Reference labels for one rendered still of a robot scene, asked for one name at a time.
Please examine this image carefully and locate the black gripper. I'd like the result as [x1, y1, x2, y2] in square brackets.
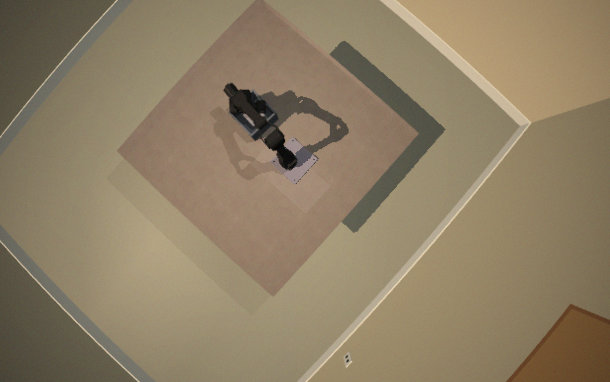
[229, 100, 266, 114]

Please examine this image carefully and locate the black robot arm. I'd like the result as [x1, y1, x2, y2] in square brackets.
[223, 82, 298, 171]

